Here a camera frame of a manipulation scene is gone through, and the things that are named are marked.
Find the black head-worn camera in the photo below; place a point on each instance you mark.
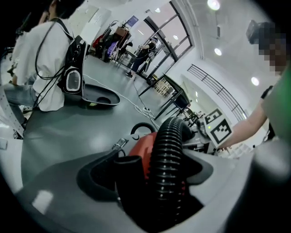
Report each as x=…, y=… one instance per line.
x=255, y=31

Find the blue wall sign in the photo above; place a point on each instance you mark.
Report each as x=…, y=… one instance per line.
x=133, y=21

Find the white storage shelf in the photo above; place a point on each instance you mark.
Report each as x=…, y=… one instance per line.
x=164, y=86

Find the black white backpack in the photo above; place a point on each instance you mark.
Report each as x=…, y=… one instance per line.
x=73, y=68

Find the black framed glass door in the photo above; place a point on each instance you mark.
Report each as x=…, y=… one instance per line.
x=168, y=29

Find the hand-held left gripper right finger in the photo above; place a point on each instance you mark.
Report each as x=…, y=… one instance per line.
x=227, y=182

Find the white board panel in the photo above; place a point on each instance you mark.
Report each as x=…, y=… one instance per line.
x=93, y=22

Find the black metal table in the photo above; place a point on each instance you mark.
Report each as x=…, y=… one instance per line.
x=176, y=86

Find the red grey vacuum cleaner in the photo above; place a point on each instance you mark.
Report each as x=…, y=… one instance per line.
x=141, y=145

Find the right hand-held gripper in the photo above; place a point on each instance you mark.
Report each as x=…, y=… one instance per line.
x=219, y=132

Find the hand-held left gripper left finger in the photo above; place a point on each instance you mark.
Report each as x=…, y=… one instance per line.
x=68, y=182

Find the person's right forearm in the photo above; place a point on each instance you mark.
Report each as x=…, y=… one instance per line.
x=245, y=129

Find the black metal railing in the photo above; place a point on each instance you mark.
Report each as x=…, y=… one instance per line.
x=218, y=90

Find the black oval tray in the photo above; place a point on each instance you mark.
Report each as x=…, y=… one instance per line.
x=100, y=95

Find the person's green shirt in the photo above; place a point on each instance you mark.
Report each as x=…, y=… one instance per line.
x=280, y=102

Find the white perforated strip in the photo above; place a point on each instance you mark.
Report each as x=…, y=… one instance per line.
x=10, y=109

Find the cluttered clothes rack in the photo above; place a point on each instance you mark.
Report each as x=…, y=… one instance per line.
x=118, y=34

